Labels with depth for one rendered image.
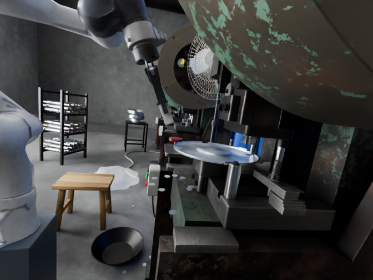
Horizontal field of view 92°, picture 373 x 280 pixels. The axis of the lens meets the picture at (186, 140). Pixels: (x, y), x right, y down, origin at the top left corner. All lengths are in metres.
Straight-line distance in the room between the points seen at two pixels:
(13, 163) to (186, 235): 0.53
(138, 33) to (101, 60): 7.07
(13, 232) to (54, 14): 0.67
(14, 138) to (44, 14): 0.36
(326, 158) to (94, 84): 7.38
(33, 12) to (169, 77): 1.39
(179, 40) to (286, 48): 1.83
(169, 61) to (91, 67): 5.91
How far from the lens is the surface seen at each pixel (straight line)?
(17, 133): 0.68
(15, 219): 0.80
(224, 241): 0.46
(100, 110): 7.53
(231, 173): 0.47
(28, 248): 0.79
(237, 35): 0.25
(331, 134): 0.67
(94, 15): 0.60
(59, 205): 1.53
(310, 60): 0.21
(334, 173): 0.66
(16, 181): 0.75
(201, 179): 0.60
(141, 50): 0.57
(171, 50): 1.99
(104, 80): 7.52
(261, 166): 0.64
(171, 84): 1.92
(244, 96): 0.58
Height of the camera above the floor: 0.91
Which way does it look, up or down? 10 degrees down
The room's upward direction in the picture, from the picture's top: 7 degrees clockwise
